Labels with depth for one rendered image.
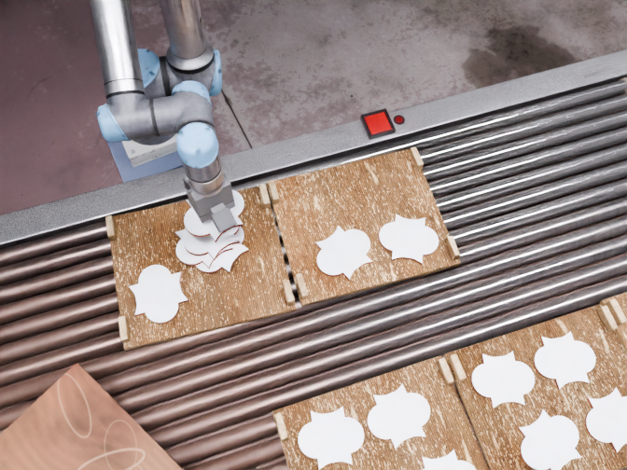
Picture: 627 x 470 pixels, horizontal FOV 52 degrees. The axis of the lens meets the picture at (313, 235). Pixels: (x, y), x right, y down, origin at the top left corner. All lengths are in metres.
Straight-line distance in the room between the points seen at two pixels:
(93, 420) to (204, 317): 0.33
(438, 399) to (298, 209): 0.58
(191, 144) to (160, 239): 0.46
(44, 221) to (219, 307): 0.52
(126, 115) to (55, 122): 1.80
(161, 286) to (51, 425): 0.39
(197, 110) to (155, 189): 0.48
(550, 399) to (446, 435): 0.26
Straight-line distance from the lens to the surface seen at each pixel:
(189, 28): 1.57
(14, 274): 1.73
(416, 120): 1.84
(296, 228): 1.61
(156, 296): 1.56
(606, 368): 1.65
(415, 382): 1.51
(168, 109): 1.30
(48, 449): 1.44
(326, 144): 1.76
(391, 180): 1.69
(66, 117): 3.10
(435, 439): 1.49
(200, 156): 1.22
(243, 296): 1.55
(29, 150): 3.06
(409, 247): 1.60
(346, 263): 1.56
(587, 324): 1.67
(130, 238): 1.65
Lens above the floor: 2.39
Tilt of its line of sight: 65 degrees down
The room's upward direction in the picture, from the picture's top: 4 degrees clockwise
